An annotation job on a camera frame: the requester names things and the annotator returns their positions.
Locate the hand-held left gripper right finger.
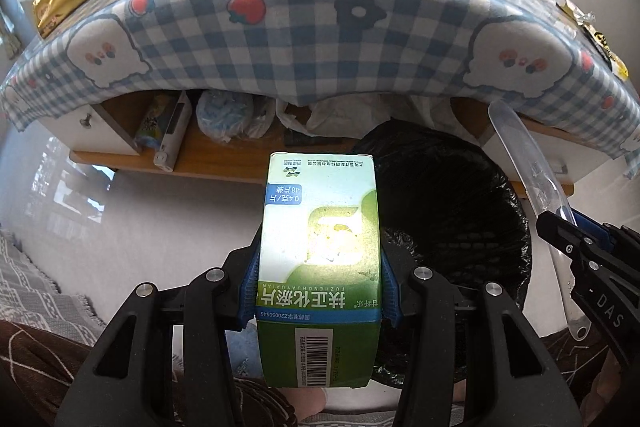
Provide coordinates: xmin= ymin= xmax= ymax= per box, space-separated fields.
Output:
xmin=380 ymin=252 xmax=586 ymax=427

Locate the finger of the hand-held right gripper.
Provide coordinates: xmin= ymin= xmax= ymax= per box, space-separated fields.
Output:
xmin=571 ymin=207 xmax=640 ymax=253
xmin=537 ymin=211 xmax=590 ymax=269

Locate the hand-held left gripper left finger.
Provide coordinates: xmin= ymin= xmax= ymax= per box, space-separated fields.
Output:
xmin=54 ymin=227 xmax=263 ymax=427

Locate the clear plastic tube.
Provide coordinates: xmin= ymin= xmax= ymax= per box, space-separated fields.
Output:
xmin=487 ymin=101 xmax=591 ymax=340

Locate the green medicine box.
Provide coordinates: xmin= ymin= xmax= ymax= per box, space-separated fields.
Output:
xmin=255 ymin=152 xmax=383 ymax=390

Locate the black lined trash bin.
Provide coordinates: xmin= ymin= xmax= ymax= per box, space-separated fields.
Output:
xmin=350 ymin=119 xmax=535 ymax=388

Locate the person's right leg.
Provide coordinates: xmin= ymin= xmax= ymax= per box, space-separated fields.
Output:
xmin=542 ymin=327 xmax=640 ymax=427

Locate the person's leg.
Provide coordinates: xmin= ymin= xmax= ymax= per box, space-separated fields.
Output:
xmin=542 ymin=327 xmax=640 ymax=427
xmin=0 ymin=319 xmax=106 ymax=427

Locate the wooden coffee table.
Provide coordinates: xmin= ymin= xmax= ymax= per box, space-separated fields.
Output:
xmin=42 ymin=82 xmax=626 ymax=200

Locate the yellow black packet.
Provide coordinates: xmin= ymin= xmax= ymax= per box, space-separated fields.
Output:
xmin=560 ymin=2 xmax=631 ymax=82

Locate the white power strip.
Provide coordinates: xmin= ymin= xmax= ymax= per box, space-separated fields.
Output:
xmin=152 ymin=92 xmax=193 ymax=172

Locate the blue plastic bag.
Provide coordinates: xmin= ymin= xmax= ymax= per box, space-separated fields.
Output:
xmin=195 ymin=89 xmax=256 ymax=142

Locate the white plastic bag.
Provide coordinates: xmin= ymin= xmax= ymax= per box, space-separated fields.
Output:
xmin=247 ymin=97 xmax=371 ymax=140

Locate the colourful box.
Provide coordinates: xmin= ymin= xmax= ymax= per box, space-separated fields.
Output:
xmin=134 ymin=94 xmax=178 ymax=150

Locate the grey patterned rug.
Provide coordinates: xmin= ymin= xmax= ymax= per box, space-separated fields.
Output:
xmin=0 ymin=227 xmax=108 ymax=348

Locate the white drawer with knob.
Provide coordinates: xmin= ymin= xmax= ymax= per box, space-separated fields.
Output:
xmin=42 ymin=102 xmax=141 ymax=155

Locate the person's left leg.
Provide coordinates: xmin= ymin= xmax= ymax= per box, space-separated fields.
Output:
xmin=0 ymin=319 xmax=106 ymax=427

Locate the blue checked tablecloth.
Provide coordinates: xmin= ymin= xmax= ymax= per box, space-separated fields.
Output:
xmin=0 ymin=0 xmax=640 ymax=180

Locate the white drawer with metal handle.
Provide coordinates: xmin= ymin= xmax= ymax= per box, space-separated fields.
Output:
xmin=477 ymin=114 xmax=626 ymax=188

